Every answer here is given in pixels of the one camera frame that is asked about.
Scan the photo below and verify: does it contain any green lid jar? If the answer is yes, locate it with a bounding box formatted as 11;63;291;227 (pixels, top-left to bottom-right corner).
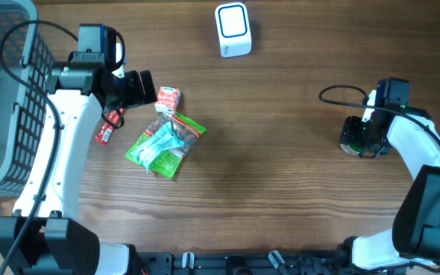
340;144;362;156

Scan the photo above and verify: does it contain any red tissue pack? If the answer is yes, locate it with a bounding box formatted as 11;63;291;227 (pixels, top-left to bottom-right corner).
154;86;181;114

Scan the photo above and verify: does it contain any red snack bar wrapper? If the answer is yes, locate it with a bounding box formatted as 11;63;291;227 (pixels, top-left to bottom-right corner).
95;108;125;145

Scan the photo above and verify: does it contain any green candy bag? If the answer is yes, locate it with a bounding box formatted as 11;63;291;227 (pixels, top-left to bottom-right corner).
125;112;207;178

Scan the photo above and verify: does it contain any mint green wipes pack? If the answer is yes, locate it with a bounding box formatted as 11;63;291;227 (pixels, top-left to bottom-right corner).
136;121;184;172

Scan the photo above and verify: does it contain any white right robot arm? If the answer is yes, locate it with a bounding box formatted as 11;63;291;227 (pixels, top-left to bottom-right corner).
339;78;440;273

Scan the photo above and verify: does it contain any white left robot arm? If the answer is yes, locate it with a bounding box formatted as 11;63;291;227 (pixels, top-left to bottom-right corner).
0;24;157;274

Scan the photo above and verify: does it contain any white barcode scanner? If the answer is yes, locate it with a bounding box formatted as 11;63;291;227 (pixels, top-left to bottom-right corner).
214;2;252;58

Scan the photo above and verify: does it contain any grey mesh shopping basket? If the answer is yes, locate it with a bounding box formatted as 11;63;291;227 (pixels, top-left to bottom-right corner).
0;0;54;196

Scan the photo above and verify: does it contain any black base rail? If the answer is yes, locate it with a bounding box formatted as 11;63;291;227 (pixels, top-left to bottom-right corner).
128;248;407;275

